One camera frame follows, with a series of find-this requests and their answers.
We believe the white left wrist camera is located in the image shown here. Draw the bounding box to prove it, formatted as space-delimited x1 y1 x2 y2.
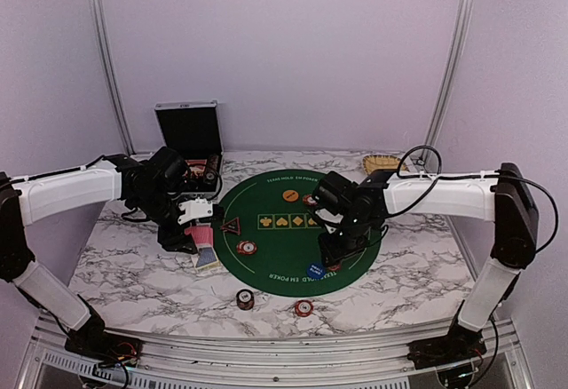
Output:
177 198 214 226

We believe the red-backed playing card deck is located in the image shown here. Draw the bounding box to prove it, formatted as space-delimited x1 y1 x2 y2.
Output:
185 226 214 249

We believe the aluminium poker chip case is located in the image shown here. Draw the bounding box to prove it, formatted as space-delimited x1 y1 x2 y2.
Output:
154 99 223 199

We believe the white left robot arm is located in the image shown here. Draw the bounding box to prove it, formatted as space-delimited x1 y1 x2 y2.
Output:
1 147 196 358

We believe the orange-red 5 chip stack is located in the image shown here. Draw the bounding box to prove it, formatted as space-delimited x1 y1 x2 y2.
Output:
294 299 313 317

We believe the woven yellow bamboo tray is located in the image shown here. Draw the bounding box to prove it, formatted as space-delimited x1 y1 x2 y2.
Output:
362 155 400 175

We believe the blue-backed playing card deck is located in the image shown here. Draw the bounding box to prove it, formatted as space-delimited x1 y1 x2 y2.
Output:
192 247 220 272

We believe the green round poker mat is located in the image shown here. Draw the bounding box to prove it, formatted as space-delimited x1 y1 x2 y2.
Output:
213 170 381 298

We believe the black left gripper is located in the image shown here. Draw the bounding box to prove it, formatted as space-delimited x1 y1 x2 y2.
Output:
130 187 197 254

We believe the blue small blind button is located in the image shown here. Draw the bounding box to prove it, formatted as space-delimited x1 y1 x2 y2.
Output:
306 263 327 280

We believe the aluminium frame post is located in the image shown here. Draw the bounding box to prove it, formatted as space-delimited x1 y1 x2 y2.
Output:
423 0 474 147
89 0 135 155

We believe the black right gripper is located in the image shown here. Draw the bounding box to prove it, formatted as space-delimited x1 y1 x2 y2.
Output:
318 212 376 266

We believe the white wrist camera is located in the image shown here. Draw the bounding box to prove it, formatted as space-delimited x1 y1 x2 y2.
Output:
315 209 343 234
177 198 214 226

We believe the left aluminium frame post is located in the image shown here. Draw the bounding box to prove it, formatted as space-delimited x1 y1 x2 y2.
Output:
89 0 135 155

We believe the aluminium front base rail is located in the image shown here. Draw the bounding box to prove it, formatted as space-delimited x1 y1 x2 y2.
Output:
26 317 525 389

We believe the dark red 100 chip stack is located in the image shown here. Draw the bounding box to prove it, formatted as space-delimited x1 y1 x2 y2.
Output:
236 289 255 311

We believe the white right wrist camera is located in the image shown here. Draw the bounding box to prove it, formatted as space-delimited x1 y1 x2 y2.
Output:
315 209 343 234

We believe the right aluminium frame post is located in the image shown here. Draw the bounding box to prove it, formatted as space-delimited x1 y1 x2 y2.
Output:
423 0 474 147

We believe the black triangular all-in button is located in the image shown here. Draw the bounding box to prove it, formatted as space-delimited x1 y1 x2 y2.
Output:
220 217 241 235

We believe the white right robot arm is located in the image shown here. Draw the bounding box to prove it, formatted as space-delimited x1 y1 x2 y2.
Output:
312 163 539 369

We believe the orange big blind button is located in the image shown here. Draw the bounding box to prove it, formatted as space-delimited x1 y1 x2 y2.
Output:
282 190 299 202

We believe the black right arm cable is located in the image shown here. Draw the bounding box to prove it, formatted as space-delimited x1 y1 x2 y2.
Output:
376 145 559 259

